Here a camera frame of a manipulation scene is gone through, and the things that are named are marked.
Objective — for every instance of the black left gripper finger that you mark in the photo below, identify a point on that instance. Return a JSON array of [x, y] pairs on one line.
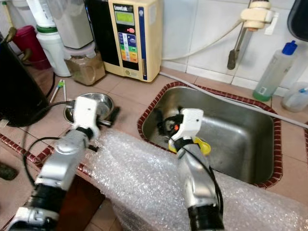
[[115, 114]]

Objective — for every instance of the yellow plastic bowl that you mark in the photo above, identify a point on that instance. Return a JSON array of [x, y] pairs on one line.
[[203, 146]]

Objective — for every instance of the clear bubble wrap sheet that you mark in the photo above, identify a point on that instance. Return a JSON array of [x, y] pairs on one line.
[[139, 192]]

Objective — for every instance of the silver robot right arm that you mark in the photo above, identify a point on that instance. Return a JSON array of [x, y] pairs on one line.
[[192, 178]]

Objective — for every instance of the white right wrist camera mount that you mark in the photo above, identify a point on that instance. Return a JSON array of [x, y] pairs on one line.
[[190, 122]]

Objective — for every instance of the white green training chopsticks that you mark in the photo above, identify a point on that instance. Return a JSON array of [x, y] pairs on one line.
[[60, 85]]

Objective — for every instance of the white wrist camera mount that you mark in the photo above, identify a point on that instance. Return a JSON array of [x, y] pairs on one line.
[[86, 113], [190, 122]]

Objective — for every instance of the small clear plastic bottle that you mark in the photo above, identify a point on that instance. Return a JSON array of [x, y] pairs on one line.
[[296, 98]]

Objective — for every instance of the maroon plastic cup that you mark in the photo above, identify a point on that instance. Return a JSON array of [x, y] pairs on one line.
[[31, 43]]

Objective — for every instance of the black electric kettle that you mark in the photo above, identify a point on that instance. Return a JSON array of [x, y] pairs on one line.
[[21, 86]]

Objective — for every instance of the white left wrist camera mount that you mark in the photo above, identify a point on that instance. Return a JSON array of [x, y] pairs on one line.
[[86, 113]]

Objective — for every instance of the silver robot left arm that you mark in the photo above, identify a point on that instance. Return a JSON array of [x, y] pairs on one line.
[[62, 163]]

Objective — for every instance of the white water filter jug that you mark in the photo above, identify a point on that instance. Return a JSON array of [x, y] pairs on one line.
[[53, 53]]

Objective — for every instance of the cream water ionizer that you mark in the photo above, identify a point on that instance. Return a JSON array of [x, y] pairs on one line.
[[151, 38]]

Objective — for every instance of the steel plate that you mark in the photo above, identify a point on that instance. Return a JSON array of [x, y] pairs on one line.
[[104, 105]]

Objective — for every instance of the dark green oblong object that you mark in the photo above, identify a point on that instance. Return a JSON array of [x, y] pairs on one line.
[[8, 172]]

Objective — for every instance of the black hanging pan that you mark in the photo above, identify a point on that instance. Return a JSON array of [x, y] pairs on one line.
[[299, 17]]

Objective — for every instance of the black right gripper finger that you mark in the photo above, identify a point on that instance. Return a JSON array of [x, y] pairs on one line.
[[180, 110], [160, 121]]

